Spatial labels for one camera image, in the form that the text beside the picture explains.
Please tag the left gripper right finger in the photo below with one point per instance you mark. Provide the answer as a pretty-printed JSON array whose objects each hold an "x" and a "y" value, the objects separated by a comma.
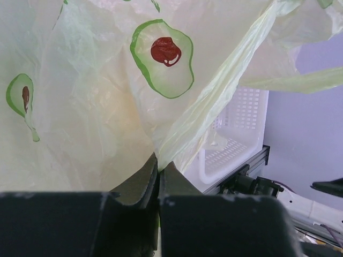
[{"x": 195, "y": 224}]

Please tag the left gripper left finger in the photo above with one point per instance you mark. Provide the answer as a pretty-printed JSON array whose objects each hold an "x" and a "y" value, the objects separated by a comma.
[{"x": 120, "y": 222}]

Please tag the green avocado print plastic bag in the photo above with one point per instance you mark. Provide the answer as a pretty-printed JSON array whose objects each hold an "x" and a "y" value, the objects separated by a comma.
[{"x": 90, "y": 89}]

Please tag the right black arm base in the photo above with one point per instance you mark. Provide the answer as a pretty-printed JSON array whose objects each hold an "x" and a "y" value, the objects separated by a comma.
[{"x": 243, "y": 184}]

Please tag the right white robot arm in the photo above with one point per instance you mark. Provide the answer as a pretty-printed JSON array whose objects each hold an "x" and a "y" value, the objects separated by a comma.
[{"x": 316, "y": 212}]

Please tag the white plastic basket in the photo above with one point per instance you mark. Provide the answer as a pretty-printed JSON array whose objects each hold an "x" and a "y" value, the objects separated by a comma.
[{"x": 239, "y": 129}]

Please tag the aluminium front rail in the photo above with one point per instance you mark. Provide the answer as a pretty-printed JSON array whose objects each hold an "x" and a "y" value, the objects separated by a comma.
[{"x": 251, "y": 168}]

